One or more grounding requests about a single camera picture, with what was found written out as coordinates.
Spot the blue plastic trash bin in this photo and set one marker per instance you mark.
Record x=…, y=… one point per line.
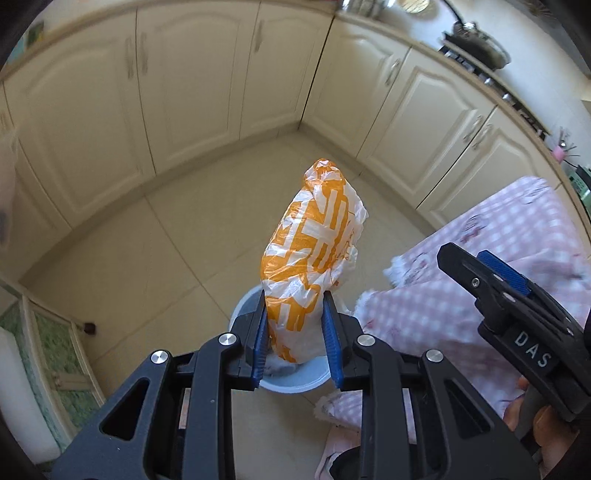
x=305, y=377

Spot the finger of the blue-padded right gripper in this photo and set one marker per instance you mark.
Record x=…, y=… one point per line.
x=516, y=280

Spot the stainless steel steamer pot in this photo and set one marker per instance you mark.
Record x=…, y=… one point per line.
x=364, y=8

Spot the pink utensil holder cup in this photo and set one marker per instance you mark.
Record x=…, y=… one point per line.
x=560, y=152

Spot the cream lower kitchen cabinets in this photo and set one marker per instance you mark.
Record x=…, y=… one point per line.
x=108, y=102

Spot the black frying pan with lid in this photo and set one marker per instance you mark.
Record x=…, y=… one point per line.
x=476, y=42

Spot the black gas stove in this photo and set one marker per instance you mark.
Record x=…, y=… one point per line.
x=495, y=83

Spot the orange white plastic bag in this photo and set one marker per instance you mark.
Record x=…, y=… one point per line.
x=312, y=251

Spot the person's right hand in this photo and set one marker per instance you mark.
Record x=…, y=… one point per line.
x=552, y=435

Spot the green electric cooker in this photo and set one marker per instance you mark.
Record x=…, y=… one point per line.
x=581, y=181

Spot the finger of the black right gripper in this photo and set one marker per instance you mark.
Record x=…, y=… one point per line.
x=480, y=281

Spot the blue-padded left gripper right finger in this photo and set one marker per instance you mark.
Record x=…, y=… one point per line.
x=422, y=419

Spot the pink checkered bear tablecloth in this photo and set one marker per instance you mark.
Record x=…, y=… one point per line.
x=526, y=226

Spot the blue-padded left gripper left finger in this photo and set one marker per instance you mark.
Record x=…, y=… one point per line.
x=171, y=418

